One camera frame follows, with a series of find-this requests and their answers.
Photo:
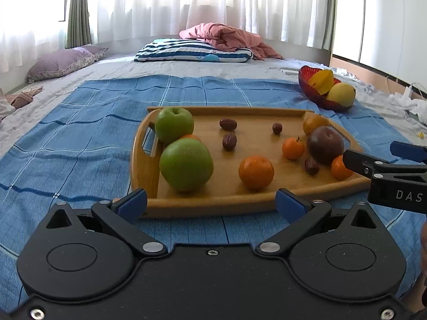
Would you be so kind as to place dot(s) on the white garment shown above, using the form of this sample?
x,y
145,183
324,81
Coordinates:
x,y
5,106

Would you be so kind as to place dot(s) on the dark purple round fruit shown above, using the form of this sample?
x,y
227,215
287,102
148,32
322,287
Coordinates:
x,y
325,145

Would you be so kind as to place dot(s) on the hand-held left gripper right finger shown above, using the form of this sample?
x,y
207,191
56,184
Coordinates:
x,y
291,206

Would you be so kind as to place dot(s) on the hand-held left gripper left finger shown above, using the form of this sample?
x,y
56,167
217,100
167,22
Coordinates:
x,y
132,205

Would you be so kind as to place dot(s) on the red glass bowl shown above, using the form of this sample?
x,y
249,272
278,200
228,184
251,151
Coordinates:
x,y
313,95

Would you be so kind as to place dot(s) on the white cloth pile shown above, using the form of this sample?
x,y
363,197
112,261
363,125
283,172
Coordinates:
x,y
413,105

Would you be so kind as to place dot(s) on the yellow starfruit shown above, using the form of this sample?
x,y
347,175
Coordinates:
x,y
322,81

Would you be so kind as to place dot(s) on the white cabinet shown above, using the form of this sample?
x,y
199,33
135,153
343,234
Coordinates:
x,y
383,13

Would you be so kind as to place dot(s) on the brown garment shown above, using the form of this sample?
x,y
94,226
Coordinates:
x,y
23,98

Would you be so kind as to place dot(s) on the small white box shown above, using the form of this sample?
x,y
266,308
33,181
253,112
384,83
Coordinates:
x,y
288,71

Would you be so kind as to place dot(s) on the small tangerine with stem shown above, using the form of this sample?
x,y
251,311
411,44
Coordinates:
x,y
293,148

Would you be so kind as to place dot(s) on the large orange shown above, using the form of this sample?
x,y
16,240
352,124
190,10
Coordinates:
x,y
256,172

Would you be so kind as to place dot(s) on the purple pillow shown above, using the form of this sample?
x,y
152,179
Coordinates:
x,y
63,63

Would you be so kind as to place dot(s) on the blue white striped pillow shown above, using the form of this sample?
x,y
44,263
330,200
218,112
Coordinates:
x,y
193,51

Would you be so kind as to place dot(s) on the red date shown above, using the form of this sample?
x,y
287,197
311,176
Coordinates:
x,y
229,142
277,128
228,124
312,166

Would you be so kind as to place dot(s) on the grey-green curtain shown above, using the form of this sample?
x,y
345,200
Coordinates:
x,y
328,16
78,10

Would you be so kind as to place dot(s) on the orange-brown persimmon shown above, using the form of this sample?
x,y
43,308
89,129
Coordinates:
x,y
313,123

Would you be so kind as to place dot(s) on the blue checked blanket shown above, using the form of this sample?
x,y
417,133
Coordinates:
x,y
83,123

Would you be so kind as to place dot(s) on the pink blanket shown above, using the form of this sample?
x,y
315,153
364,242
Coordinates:
x,y
230,36

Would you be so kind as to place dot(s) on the wooden tray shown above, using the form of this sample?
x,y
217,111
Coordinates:
x,y
253,135

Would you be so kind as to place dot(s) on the large green apple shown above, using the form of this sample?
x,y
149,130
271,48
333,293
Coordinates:
x,y
186,165

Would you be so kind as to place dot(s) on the yellow mango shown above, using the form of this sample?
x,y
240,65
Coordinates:
x,y
341,94

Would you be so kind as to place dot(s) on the white sheer curtain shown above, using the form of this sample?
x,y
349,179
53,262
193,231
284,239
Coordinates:
x,y
200,3

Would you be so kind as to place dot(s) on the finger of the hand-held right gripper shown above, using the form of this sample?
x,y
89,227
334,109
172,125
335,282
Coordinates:
x,y
407,150
358,161

